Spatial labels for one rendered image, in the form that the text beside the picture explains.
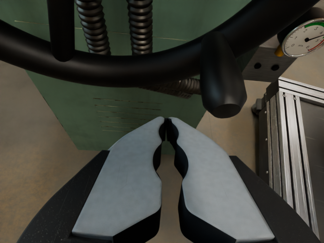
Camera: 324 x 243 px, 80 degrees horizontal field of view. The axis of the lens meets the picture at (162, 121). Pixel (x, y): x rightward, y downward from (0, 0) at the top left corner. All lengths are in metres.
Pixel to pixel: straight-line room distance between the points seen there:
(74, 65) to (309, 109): 0.96
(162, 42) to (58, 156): 0.68
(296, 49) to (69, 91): 0.47
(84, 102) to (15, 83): 0.68
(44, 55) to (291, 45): 0.32
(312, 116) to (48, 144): 1.10
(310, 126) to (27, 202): 1.12
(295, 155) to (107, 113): 0.65
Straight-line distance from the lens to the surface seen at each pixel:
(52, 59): 0.18
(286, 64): 0.43
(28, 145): 0.98
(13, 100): 1.14
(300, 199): 0.78
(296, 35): 0.35
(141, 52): 0.23
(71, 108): 0.60
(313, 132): 0.97
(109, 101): 0.53
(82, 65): 0.18
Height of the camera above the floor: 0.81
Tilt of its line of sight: 60 degrees down
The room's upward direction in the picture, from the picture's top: 15 degrees clockwise
